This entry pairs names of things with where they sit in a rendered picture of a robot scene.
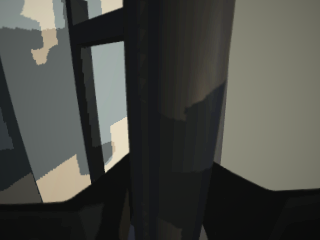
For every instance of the beige square tile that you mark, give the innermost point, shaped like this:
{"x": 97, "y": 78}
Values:
{"x": 131, "y": 233}

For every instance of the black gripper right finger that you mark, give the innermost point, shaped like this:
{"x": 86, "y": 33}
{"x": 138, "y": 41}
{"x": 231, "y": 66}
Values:
{"x": 238, "y": 209}

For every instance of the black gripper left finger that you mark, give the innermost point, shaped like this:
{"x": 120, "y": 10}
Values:
{"x": 102, "y": 211}

